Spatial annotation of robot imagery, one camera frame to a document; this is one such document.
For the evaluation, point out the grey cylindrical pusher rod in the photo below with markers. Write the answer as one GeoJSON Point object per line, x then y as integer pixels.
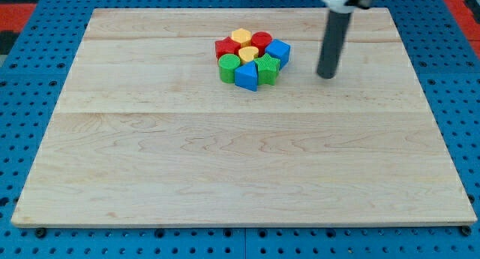
{"type": "Point", "coordinates": [333, 42]}

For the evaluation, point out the blue triangle block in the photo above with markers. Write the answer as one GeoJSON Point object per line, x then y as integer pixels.
{"type": "Point", "coordinates": [246, 76]}

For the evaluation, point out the wooden board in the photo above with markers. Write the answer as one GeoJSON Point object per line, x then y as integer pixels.
{"type": "Point", "coordinates": [145, 133]}

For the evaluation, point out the blue cube block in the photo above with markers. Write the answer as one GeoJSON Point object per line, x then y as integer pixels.
{"type": "Point", "coordinates": [279, 50]}

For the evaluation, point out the red cylinder block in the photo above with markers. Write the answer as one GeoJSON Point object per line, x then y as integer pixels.
{"type": "Point", "coordinates": [261, 40]}

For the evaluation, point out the green star block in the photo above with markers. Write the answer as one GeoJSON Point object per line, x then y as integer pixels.
{"type": "Point", "coordinates": [268, 69]}

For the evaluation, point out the yellow hexagon block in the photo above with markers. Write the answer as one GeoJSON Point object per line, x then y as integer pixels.
{"type": "Point", "coordinates": [242, 36]}

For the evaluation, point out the yellow heart block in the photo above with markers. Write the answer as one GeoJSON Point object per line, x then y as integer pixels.
{"type": "Point", "coordinates": [248, 54]}

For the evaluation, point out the red star block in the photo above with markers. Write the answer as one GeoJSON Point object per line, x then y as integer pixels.
{"type": "Point", "coordinates": [226, 46]}

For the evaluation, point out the green cylinder block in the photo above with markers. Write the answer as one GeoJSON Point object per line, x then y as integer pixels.
{"type": "Point", "coordinates": [227, 65]}

